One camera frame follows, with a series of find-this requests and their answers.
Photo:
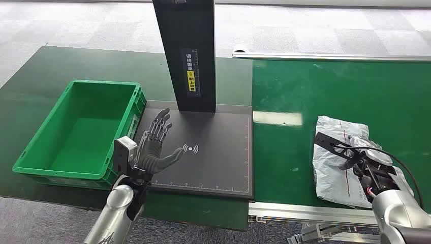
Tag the black weighing platform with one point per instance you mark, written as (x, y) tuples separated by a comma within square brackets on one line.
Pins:
[(215, 161)]

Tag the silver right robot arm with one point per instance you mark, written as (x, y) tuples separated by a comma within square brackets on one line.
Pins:
[(397, 208)]

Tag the grey plastic mailer package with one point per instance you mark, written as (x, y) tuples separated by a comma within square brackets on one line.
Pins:
[(331, 178)]

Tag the long aluminium conveyor rail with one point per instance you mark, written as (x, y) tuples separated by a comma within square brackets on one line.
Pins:
[(336, 57)]

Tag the yellow black column label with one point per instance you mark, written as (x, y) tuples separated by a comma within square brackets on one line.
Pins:
[(192, 84)]

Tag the green conveyor belt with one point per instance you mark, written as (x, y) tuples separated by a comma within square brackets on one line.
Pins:
[(336, 91)]

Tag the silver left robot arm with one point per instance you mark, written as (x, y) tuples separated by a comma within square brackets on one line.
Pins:
[(114, 215)]

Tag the grey conveyor frame bracket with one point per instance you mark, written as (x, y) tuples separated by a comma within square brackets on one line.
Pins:
[(320, 234)]

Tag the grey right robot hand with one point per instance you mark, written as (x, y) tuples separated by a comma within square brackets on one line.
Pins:
[(348, 163)]

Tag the black scanner column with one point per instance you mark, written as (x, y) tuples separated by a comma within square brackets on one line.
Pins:
[(188, 33)]

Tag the green plastic basket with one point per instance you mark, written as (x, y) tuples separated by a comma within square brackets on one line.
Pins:
[(77, 141)]

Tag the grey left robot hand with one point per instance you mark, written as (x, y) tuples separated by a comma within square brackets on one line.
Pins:
[(149, 158)]

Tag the aluminium conveyor rail with slot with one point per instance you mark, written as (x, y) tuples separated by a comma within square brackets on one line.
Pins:
[(303, 212)]

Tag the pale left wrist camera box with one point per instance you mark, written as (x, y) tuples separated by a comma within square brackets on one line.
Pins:
[(125, 151)]

